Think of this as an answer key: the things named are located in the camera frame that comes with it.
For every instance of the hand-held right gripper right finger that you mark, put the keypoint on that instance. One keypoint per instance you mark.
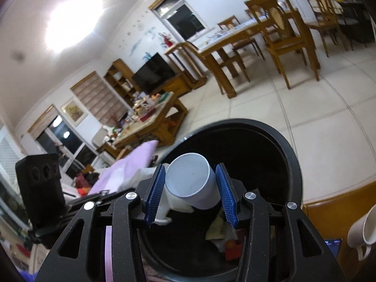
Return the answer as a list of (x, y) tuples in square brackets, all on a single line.
[(226, 196)]

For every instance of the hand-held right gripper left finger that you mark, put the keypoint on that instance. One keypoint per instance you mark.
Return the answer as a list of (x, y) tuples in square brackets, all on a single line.
[(154, 196)]

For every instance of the white paper cup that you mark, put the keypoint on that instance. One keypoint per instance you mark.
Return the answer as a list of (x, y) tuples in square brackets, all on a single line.
[(191, 179)]

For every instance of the red cartoon print box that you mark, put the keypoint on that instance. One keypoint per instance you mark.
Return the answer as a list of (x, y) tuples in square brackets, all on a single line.
[(233, 251)]

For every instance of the black round trash bin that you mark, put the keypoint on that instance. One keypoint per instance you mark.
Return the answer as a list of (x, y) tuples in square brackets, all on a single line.
[(264, 152)]

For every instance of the yellowish crumpled paper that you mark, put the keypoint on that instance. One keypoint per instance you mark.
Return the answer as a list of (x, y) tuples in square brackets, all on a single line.
[(217, 227)]

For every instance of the purple table cloth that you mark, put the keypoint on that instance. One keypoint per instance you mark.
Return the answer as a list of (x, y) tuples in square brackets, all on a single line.
[(126, 164)]

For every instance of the white lattice radiator cover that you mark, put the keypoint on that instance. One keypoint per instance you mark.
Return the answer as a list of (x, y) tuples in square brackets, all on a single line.
[(11, 149)]

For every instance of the dark cloth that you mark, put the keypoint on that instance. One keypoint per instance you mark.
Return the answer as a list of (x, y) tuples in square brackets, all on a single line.
[(88, 179)]

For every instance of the large balcony glass door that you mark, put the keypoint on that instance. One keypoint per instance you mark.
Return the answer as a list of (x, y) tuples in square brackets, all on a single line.
[(58, 135)]

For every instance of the wooden armchair with white cushions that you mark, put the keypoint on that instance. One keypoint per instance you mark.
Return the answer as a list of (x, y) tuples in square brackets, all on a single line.
[(101, 144)]

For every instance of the white plush toy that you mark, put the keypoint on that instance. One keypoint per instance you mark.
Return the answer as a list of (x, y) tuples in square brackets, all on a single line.
[(108, 129)]

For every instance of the wooden coffee table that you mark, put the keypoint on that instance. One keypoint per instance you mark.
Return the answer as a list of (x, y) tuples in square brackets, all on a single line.
[(164, 114)]

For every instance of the small yellow framed picture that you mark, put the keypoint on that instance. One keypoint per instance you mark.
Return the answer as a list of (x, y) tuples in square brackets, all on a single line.
[(75, 111)]

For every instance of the cluster of small household items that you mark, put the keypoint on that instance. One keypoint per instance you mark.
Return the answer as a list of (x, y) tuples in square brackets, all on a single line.
[(141, 108)]

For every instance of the pinkish window blind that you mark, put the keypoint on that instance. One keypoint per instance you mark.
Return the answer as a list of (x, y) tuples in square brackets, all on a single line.
[(97, 100)]

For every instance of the wooden television cabinet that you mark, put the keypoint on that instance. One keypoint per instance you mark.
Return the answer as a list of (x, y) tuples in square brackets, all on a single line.
[(176, 85)]

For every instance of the small dark screen device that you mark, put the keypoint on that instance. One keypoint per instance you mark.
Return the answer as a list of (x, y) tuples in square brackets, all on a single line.
[(333, 245)]

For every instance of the black flat television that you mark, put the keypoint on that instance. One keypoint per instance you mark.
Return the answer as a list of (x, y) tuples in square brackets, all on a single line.
[(152, 72)]

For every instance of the wooden bookshelf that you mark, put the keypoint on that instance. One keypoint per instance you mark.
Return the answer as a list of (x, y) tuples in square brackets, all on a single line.
[(117, 76)]

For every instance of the wooden dining chair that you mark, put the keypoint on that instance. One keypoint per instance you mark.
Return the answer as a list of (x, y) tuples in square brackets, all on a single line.
[(282, 38), (323, 20), (229, 22), (223, 60)]

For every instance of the white ceramic mug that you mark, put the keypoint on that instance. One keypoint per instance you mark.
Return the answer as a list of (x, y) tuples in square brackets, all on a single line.
[(362, 229)]

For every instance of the tall wooden side stand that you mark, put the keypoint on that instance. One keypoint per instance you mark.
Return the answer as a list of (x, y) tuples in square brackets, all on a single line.
[(176, 48)]

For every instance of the wooden dining table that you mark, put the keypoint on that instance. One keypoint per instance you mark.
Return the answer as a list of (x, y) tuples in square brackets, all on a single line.
[(235, 33)]

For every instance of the round ceiling lamp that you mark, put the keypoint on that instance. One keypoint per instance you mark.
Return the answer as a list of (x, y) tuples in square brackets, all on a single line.
[(73, 20)]

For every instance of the wood framed window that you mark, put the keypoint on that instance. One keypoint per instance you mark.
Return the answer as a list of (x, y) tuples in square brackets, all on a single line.
[(179, 14)]

